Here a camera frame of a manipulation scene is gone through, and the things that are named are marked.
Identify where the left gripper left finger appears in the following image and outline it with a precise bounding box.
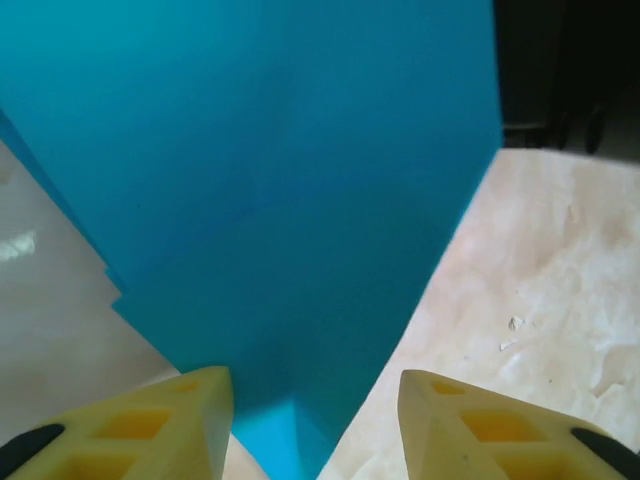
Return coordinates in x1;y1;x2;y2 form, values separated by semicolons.
0;365;235;480

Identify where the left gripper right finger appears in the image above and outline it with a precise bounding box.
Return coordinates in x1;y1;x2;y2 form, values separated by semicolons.
398;369;640;480

